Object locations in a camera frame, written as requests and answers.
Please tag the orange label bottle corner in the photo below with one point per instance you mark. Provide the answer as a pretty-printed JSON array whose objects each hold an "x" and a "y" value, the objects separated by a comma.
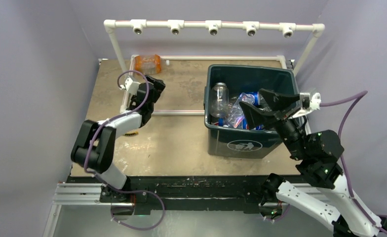
[{"x": 150, "y": 64}]

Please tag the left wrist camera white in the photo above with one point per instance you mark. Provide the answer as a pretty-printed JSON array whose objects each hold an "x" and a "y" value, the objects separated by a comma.
[{"x": 130, "y": 85}]

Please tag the white PVC pipe frame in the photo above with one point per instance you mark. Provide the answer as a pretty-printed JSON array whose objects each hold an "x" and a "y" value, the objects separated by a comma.
[{"x": 213, "y": 26}]

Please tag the dark green plastic bin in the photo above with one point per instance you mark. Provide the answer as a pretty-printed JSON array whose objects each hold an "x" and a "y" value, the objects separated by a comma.
[{"x": 226, "y": 141}]

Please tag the clear crushed bottle back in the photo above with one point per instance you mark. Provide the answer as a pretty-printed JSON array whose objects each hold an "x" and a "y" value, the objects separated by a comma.
[{"x": 236, "y": 116}]

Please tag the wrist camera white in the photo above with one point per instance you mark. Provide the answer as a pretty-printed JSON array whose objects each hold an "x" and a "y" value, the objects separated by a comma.
[
  {"x": 310, "y": 102},
  {"x": 130, "y": 85}
]

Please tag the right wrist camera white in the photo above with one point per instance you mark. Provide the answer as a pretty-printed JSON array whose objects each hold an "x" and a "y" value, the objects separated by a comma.
[{"x": 310, "y": 102}]

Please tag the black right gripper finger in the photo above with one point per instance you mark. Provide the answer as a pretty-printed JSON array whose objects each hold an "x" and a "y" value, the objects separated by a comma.
[
  {"x": 278, "y": 102},
  {"x": 256, "y": 117}
]

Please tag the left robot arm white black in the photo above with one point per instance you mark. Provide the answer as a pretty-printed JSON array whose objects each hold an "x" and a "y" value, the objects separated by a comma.
[{"x": 95, "y": 143}]

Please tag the clear crushed bottle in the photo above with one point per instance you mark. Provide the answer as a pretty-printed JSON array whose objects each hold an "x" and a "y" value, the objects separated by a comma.
[
  {"x": 219, "y": 100},
  {"x": 236, "y": 116}
]

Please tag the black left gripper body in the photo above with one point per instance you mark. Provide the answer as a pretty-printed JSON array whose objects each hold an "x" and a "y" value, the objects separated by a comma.
[{"x": 158, "y": 89}]

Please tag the clear crushed bottle front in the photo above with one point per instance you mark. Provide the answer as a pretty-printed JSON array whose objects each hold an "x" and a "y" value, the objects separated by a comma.
[{"x": 219, "y": 100}]

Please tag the black table front rail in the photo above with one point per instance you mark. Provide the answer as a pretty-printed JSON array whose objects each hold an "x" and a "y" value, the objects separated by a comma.
[{"x": 190, "y": 193}]

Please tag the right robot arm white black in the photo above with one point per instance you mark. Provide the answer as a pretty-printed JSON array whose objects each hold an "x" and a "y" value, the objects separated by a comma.
[{"x": 345, "y": 214}]

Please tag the yellow black pliers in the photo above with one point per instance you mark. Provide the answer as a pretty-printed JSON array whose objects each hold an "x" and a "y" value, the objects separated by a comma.
[{"x": 132, "y": 133}]

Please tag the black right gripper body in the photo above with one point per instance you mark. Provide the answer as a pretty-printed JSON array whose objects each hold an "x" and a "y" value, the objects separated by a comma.
[{"x": 289, "y": 129}]

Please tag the clear Pepsi bottle blue cap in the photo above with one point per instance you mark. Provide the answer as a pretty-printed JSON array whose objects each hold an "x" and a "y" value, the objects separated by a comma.
[{"x": 257, "y": 98}]

